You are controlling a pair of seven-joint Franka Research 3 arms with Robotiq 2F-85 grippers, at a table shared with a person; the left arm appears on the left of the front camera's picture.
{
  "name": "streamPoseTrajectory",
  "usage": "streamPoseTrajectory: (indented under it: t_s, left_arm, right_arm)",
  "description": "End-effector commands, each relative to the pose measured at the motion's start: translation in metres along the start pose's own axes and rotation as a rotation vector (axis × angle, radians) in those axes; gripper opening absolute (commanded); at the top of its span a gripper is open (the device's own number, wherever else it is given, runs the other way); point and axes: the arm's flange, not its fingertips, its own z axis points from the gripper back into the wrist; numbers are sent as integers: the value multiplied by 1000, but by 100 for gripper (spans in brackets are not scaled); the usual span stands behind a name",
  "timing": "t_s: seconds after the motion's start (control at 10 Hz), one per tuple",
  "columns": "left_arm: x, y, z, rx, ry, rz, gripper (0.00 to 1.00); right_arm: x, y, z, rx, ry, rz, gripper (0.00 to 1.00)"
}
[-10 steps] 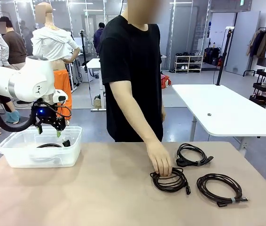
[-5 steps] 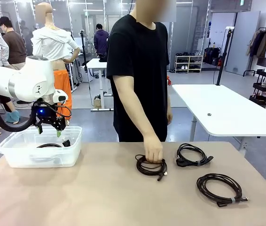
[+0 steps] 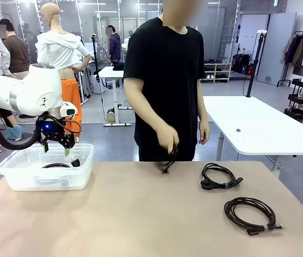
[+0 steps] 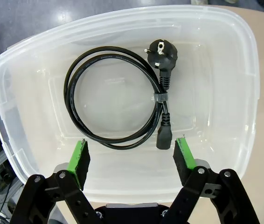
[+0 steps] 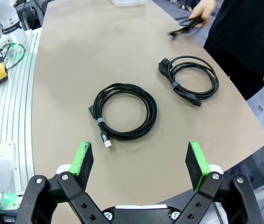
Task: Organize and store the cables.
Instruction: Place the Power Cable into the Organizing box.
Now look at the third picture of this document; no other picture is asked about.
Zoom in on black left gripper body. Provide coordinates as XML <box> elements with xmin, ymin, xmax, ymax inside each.
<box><xmin>35</xmin><ymin>114</ymin><xmax>66</xmax><ymax>142</ymax></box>

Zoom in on black power cord with plug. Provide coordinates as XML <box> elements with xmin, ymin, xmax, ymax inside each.
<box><xmin>41</xmin><ymin>157</ymin><xmax>81</xmax><ymax>169</ymax></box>

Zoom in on black cord with grey tie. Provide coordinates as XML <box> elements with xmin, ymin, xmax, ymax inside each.
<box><xmin>201</xmin><ymin>162</ymin><xmax>244</xmax><ymax>191</ymax></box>

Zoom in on black braided cable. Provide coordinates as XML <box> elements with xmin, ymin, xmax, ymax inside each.
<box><xmin>223</xmin><ymin>197</ymin><xmax>285</xmax><ymax>237</ymax></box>

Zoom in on person right forearm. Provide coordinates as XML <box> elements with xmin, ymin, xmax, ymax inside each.
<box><xmin>126</xmin><ymin>101</ymin><xmax>172</xmax><ymax>137</ymax></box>

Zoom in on person left forearm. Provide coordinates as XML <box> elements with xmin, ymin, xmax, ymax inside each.
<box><xmin>198</xmin><ymin>101</ymin><xmax>209</xmax><ymax>124</ymax></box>

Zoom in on person right hand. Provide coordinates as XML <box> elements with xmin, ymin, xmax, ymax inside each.
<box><xmin>156</xmin><ymin>124</ymin><xmax>180</xmax><ymax>158</ymax></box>

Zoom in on person left hand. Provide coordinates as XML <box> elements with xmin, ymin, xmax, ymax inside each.
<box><xmin>198</xmin><ymin>119</ymin><xmax>211</xmax><ymax>146</ymax></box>

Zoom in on clear plastic storage bin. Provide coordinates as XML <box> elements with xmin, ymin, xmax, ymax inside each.
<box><xmin>0</xmin><ymin>143</ymin><xmax>95</xmax><ymax>191</ymax></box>

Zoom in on mannequin with orange pants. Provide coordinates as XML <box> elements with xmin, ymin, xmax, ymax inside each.
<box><xmin>35</xmin><ymin>2</ymin><xmax>92</xmax><ymax>144</ymax></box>

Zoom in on man in brown shirt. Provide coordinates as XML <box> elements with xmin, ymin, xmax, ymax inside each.
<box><xmin>0</xmin><ymin>18</ymin><xmax>32</xmax><ymax>81</ymax></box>

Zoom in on white background desk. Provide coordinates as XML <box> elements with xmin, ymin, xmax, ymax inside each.
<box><xmin>97</xmin><ymin>66</ymin><xmax>133</xmax><ymax>127</ymax></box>

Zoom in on black tripod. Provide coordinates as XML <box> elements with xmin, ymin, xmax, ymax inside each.
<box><xmin>91</xmin><ymin>34</ymin><xmax>104</xmax><ymax>81</ymax></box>

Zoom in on person in purple jacket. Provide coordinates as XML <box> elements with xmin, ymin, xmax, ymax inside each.
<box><xmin>105</xmin><ymin>25</ymin><xmax>122</xmax><ymax>64</ymax></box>

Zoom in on person torso black t-shirt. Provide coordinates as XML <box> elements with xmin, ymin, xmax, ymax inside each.
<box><xmin>123</xmin><ymin>16</ymin><xmax>206</xmax><ymax>162</ymax></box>

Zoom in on wooden shoe rack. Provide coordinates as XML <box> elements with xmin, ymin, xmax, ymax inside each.
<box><xmin>203</xmin><ymin>62</ymin><xmax>232</xmax><ymax>84</ymax></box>

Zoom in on black bags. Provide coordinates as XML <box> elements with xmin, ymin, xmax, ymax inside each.
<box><xmin>232</xmin><ymin>53</ymin><xmax>254</xmax><ymax>75</ymax></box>

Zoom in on large white table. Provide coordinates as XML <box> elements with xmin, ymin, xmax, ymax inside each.
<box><xmin>202</xmin><ymin>95</ymin><xmax>303</xmax><ymax>177</ymax></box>

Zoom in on grey partition panel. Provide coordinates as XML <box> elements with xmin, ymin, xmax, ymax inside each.
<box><xmin>255</xmin><ymin>12</ymin><xmax>297</xmax><ymax>86</ymax></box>

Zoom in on black trolley cart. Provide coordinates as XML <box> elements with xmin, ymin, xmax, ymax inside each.
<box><xmin>284</xmin><ymin>78</ymin><xmax>303</xmax><ymax>121</ymax></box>

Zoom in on coat rack with clothes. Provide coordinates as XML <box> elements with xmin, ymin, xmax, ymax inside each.
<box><xmin>276</xmin><ymin>30</ymin><xmax>303</xmax><ymax>88</ymax></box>

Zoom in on thin black left camera cable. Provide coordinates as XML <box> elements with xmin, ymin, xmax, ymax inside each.
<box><xmin>51</xmin><ymin>114</ymin><xmax>82</xmax><ymax>135</ymax></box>

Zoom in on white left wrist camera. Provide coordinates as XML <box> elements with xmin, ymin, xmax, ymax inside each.
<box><xmin>59</xmin><ymin>101</ymin><xmax>79</xmax><ymax>118</ymax></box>

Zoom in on black left arm hose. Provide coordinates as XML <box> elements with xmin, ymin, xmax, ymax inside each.
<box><xmin>0</xmin><ymin>115</ymin><xmax>44</xmax><ymax>150</ymax></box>

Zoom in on black camera pole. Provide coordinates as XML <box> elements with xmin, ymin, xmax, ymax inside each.
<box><xmin>246</xmin><ymin>30</ymin><xmax>268</xmax><ymax>97</ymax></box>

